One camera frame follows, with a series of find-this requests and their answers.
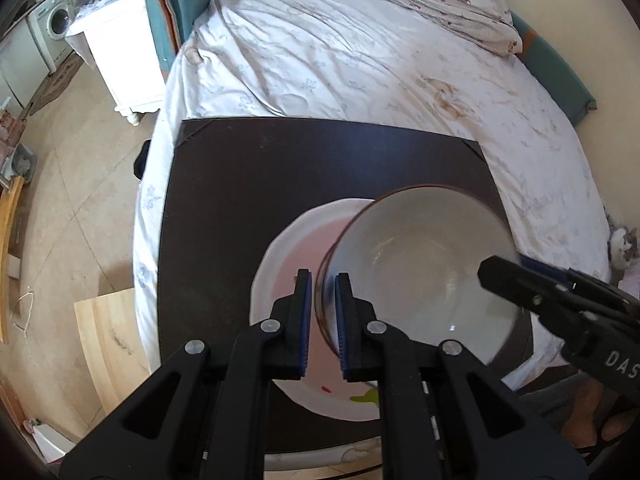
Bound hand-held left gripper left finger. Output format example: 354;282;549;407
59;269;315;480

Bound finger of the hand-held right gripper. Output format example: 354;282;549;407
520;255;640;311
477;255;640;386

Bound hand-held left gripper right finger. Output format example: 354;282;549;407
334;272;588;480

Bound pink strawberry print plate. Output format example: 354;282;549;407
248;198;381;422

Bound large fish print bowl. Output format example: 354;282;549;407
316;185;523;367

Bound person's right hand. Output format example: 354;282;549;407
562;377;640;453

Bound white furry object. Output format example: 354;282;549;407
607;227;640;271

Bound dark brown leather mat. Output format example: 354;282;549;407
157;119;533;453

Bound light wooden board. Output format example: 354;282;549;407
74;287;151;416

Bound black object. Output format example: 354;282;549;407
134;140;151;181

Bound white bedsheet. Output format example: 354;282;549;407
132;0;613;471

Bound white box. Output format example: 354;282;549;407
30;422;76;463

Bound wooden furniture edge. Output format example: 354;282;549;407
0;175;26;343

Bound white nightstand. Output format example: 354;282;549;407
67;0;168;126

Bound patterned floor rug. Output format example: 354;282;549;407
27;52;86;116

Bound white cabinet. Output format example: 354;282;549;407
0;20;51;121

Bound white washing machine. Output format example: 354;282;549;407
27;0;76;76

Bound white cable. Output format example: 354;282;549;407
12;287;36;333

